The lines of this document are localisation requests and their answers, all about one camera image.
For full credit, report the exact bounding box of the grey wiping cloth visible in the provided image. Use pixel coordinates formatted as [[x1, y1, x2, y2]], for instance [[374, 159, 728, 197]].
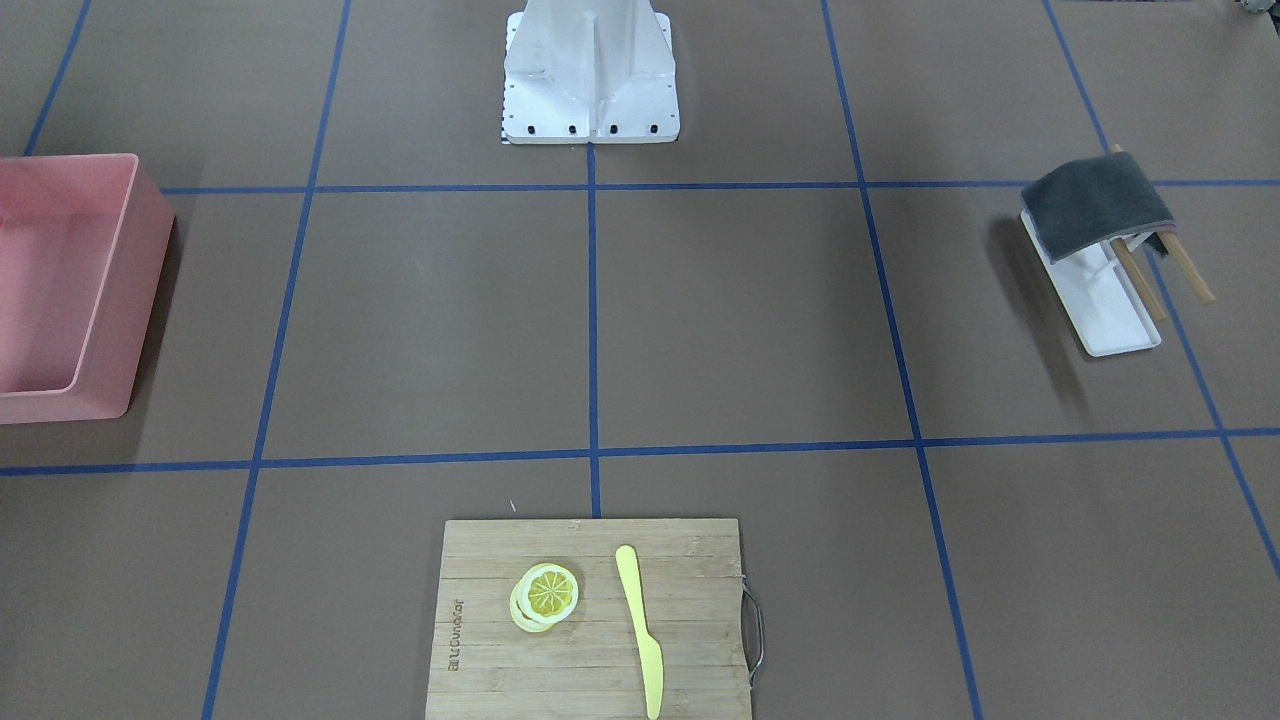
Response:
[[1020, 151, 1176, 263]]

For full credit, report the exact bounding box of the white rack tray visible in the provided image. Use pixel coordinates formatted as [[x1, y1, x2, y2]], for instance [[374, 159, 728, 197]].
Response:
[[1020, 209, 1162, 357]]

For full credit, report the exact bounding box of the yellow lemon slice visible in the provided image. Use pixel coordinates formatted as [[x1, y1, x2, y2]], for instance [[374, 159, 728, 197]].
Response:
[[508, 562, 580, 633]]

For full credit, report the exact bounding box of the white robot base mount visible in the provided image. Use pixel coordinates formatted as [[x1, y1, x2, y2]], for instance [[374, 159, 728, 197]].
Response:
[[500, 1, 681, 145]]

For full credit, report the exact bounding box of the bamboo cutting board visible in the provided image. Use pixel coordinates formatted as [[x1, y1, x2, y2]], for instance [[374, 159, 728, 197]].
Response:
[[425, 518, 753, 719]]

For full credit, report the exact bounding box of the pink plastic bin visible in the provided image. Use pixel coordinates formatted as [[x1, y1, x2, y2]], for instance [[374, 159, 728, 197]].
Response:
[[1, 152, 175, 425]]

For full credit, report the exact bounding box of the wooden rack rod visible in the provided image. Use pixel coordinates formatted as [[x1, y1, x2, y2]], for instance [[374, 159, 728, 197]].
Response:
[[1103, 158, 1216, 314], [1110, 237, 1169, 322]]

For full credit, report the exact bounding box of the yellow plastic knife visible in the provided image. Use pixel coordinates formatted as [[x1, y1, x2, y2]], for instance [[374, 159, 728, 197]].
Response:
[[614, 544, 666, 719]]

